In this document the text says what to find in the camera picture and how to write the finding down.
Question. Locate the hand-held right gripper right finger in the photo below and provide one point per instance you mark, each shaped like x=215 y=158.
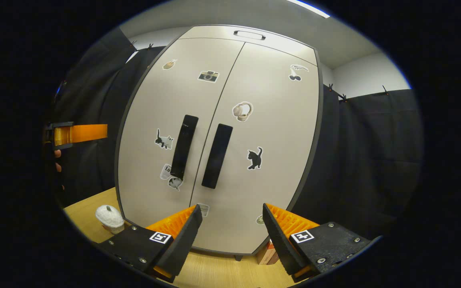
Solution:
x=280 y=244

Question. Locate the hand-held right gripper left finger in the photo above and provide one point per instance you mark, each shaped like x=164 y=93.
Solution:
x=182 y=244

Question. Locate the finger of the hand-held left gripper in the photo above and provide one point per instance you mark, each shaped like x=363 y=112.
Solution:
x=86 y=134

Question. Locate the white shoe cabinet door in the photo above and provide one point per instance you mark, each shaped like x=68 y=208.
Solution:
x=150 y=104
x=278 y=120

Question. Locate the white double-door shoe cabinet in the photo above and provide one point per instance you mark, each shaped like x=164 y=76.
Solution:
x=320 y=108

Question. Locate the white cabinet drawer front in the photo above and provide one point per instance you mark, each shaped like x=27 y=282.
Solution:
x=214 y=34

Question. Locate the orange cardboard box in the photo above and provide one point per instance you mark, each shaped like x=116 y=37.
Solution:
x=267 y=254

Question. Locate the white lidded cup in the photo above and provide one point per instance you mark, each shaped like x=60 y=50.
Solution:
x=109 y=216

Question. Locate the black backdrop cloth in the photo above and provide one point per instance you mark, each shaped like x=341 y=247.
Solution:
x=366 y=160

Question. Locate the ceiling light panel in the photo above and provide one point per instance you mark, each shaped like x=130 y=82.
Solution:
x=310 y=8

